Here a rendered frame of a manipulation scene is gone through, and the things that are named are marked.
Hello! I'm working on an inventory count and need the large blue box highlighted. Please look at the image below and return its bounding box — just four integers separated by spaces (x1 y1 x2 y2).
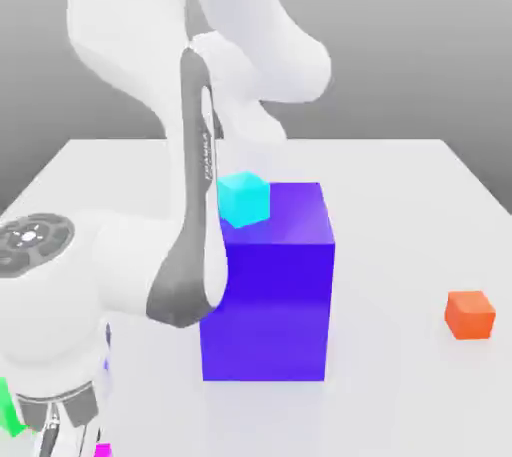
199 181 336 383

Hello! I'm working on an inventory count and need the small cyan cube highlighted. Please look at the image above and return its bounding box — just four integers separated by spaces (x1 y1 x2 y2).
216 170 272 230

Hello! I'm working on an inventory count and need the small green cube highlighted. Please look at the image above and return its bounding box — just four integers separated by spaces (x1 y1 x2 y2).
0 376 28 439

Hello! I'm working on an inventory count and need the small orange cube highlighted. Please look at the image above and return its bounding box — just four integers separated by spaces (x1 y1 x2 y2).
444 290 497 341

